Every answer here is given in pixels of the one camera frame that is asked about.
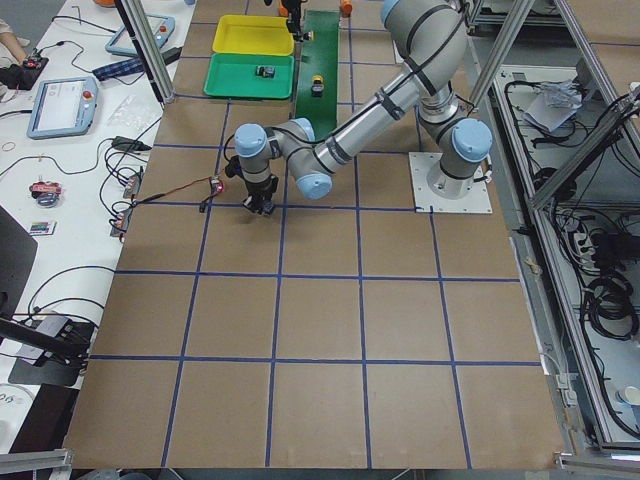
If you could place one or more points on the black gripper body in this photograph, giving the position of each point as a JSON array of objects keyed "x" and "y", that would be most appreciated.
[{"x": 260, "y": 190}]

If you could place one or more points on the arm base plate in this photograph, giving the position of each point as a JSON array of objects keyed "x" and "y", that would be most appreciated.
[{"x": 435, "y": 192}]

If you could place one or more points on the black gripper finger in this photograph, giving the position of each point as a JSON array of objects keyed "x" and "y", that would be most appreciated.
[
  {"x": 250, "y": 204},
  {"x": 267, "y": 209}
]

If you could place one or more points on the green plastic tray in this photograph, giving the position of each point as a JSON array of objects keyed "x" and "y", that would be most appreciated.
[{"x": 233, "y": 76}]

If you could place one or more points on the aluminium frame post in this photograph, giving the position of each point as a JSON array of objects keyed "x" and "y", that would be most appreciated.
[{"x": 135, "y": 21}]

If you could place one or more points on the small red circuit board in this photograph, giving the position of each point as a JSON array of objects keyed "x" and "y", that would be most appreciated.
[{"x": 216, "y": 185}]

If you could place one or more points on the crumpled white paper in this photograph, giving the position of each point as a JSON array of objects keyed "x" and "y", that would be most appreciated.
[{"x": 554, "y": 104}]

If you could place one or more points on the green push button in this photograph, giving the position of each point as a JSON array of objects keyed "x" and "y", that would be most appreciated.
[{"x": 265, "y": 71}]

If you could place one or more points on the green conveyor belt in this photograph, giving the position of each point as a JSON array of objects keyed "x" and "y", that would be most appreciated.
[{"x": 319, "y": 57}]

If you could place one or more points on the plaid blue pouch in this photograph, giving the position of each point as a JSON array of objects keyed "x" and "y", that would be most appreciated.
[{"x": 118, "y": 69}]

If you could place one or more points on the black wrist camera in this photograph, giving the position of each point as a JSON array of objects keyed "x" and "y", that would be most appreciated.
[{"x": 233, "y": 168}]

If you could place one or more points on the black power adapter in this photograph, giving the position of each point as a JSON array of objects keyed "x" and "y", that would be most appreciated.
[{"x": 126, "y": 144}]

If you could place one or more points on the lower teach pendant tablet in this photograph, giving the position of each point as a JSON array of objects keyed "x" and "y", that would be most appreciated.
[{"x": 63, "y": 107}]

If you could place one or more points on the orange cylinder bottle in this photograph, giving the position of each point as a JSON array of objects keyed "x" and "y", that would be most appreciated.
[{"x": 346, "y": 7}]

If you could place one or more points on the yellow plastic tray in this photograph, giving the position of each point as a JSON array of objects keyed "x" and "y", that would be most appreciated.
[{"x": 254, "y": 35}]

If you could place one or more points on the clear plastic bag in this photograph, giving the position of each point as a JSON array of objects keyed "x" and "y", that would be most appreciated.
[{"x": 134, "y": 113}]

